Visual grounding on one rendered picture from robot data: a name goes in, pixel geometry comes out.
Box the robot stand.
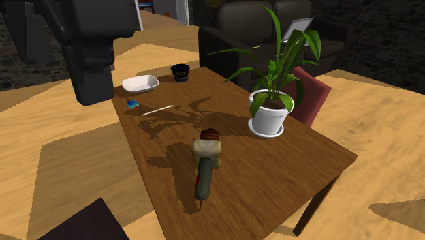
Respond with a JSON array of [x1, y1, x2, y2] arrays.
[[37, 197, 131, 240]]

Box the thin white stick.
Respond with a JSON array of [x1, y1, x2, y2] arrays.
[[140, 104, 175, 117]]

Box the brown wooden table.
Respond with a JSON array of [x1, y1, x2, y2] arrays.
[[111, 66, 359, 240]]

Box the green plant in white pot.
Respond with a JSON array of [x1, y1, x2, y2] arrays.
[[207, 3, 322, 139]]

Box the grey-handled tool with beige head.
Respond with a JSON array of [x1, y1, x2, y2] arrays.
[[191, 127, 223, 214]]

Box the black cup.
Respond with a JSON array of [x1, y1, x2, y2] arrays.
[[170, 63, 191, 83]]

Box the white shallow bowl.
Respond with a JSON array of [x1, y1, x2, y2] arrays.
[[121, 74, 160, 94]]

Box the black sofa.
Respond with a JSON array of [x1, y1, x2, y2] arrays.
[[198, 0, 355, 93]]

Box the red chair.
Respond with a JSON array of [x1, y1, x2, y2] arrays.
[[283, 65, 333, 128]]

